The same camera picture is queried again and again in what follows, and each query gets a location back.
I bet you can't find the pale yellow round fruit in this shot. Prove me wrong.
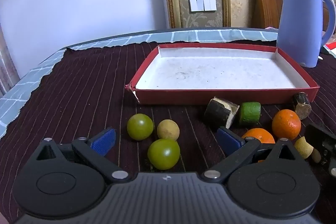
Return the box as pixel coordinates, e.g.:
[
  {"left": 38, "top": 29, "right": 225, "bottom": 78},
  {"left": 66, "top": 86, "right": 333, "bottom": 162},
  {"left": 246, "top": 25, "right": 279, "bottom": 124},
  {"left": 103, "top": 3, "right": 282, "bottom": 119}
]
[{"left": 294, "top": 136, "right": 321, "bottom": 163}]

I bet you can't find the brown sugarcane stub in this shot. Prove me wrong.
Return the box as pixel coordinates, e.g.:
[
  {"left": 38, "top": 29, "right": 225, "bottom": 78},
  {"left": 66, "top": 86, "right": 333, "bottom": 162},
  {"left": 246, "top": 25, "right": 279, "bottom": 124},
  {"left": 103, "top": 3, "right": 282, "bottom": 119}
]
[{"left": 293, "top": 92, "right": 311, "bottom": 120}]

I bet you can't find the orange tangerine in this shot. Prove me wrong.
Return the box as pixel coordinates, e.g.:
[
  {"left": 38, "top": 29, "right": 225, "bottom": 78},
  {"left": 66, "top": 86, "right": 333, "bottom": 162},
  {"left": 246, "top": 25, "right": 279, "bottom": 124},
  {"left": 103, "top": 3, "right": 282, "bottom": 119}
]
[
  {"left": 242, "top": 128, "right": 275, "bottom": 144},
  {"left": 272, "top": 109, "right": 301, "bottom": 140}
]

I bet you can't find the orange tangerine front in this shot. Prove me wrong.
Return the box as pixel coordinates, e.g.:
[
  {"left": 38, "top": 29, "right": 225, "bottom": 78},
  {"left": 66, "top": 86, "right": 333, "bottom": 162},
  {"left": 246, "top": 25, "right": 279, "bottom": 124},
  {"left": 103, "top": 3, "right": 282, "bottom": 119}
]
[{"left": 242, "top": 128, "right": 275, "bottom": 144}]

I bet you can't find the green lime cylinder piece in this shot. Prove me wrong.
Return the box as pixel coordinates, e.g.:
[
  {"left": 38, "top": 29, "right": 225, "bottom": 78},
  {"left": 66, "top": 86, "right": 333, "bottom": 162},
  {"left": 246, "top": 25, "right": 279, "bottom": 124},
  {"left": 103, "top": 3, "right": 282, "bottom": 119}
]
[{"left": 239, "top": 102, "right": 261, "bottom": 123}]

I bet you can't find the large dark sugarcane piece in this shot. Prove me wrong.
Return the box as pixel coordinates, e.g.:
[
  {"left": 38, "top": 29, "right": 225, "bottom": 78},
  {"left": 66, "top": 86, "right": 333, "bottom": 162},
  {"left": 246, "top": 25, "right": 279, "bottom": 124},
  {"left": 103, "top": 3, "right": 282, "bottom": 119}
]
[{"left": 205, "top": 97, "right": 240, "bottom": 128}]

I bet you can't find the green tomato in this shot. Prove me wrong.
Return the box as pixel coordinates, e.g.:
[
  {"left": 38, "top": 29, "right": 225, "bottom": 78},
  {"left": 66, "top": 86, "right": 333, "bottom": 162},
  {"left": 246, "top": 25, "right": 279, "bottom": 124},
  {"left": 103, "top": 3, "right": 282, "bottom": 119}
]
[
  {"left": 147, "top": 139, "right": 181, "bottom": 170},
  {"left": 127, "top": 113, "right": 154, "bottom": 140}
]

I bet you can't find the green tomato front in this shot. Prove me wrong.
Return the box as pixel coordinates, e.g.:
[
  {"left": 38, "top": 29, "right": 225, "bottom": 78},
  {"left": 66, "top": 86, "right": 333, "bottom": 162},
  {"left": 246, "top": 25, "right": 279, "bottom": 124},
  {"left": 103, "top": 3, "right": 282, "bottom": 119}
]
[{"left": 147, "top": 139, "right": 181, "bottom": 170}]

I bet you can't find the tan longan fruit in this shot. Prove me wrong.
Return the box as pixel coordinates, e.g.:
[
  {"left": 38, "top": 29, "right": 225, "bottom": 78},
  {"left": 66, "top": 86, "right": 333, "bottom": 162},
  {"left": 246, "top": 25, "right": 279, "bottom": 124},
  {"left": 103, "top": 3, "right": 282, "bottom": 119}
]
[{"left": 157, "top": 119, "right": 180, "bottom": 141}]

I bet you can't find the blue electric kettle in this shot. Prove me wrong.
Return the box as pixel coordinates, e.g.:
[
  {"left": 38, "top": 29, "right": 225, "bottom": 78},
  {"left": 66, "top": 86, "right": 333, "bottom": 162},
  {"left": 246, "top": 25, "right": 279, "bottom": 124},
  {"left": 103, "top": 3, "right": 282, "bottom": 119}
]
[{"left": 276, "top": 0, "right": 335, "bottom": 68}]

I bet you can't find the blue plaid bed sheet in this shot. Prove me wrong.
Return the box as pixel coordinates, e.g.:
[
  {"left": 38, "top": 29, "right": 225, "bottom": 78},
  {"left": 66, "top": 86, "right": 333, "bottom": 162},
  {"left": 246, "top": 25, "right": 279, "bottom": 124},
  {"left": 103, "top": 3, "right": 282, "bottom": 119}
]
[{"left": 1, "top": 28, "right": 277, "bottom": 140}]

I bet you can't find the red cardboard box tray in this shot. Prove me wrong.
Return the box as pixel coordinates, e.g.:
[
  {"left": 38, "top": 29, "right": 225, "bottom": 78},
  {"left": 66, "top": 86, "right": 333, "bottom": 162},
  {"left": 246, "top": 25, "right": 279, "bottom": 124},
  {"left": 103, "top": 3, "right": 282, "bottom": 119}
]
[{"left": 125, "top": 43, "right": 319, "bottom": 105}]

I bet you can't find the wooden bed headboard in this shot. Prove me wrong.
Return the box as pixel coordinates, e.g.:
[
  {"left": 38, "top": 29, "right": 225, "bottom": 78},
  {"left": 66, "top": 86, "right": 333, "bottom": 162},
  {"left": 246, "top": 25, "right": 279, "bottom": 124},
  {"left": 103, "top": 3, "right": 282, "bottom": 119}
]
[{"left": 248, "top": 0, "right": 330, "bottom": 33}]

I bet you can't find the white wall light switch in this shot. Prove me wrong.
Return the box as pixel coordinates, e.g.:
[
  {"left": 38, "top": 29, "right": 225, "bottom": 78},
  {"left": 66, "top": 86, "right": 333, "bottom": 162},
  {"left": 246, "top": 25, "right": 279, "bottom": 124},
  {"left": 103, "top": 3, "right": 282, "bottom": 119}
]
[{"left": 189, "top": 0, "right": 217, "bottom": 12}]

